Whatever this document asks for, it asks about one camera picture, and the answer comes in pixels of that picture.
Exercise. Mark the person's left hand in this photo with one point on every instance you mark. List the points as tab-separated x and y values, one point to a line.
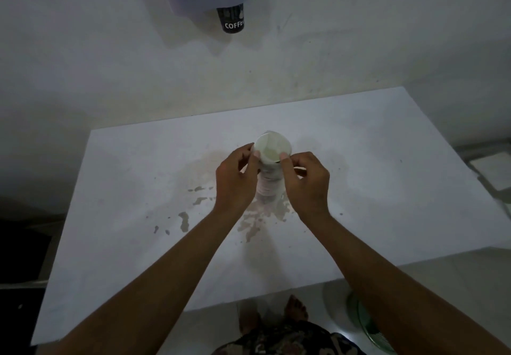
233	185

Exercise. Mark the person's right hand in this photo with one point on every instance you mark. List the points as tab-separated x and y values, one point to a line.
311	191

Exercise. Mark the person's left thumb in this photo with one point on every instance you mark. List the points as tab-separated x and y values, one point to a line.
254	163

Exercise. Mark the person's right thumb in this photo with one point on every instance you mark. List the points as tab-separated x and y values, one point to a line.
288	173

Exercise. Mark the white paper cup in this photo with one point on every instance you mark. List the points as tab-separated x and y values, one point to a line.
271	149

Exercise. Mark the person's right forearm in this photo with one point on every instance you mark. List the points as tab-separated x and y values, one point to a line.
383	287

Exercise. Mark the person's left forearm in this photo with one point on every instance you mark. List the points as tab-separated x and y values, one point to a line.
159	287

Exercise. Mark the stack of white cups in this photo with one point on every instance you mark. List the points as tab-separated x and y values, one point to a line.
270	185

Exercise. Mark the person's right foot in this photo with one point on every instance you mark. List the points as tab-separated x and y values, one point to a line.
296	309

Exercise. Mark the person's foot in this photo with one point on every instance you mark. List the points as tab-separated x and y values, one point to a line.
296	309
249	319

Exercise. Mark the black printed paper cup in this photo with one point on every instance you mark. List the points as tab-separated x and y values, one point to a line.
231	19

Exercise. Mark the person's left foot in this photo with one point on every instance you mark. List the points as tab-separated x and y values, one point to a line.
249	319

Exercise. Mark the person's patterned shorts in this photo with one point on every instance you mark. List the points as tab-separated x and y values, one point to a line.
287	340

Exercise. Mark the green round fan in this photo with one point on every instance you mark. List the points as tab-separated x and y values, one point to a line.
365	323

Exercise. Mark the black cabinet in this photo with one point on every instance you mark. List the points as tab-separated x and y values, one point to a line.
20	287

